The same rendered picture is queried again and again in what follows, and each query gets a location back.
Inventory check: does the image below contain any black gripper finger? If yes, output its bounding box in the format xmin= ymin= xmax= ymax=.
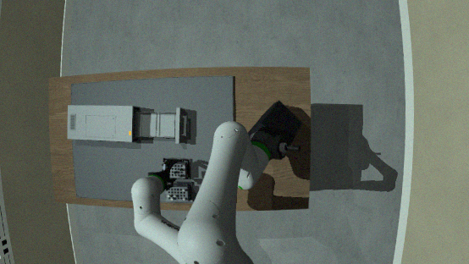
xmin=166 ymin=178 xmax=177 ymax=190
xmin=162 ymin=159 xmax=177 ymax=175

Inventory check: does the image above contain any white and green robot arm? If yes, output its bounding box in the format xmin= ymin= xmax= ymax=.
xmin=131 ymin=121 xmax=301 ymax=264

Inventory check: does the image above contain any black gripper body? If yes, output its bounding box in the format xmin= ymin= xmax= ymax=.
xmin=161 ymin=169 xmax=170 ymax=183

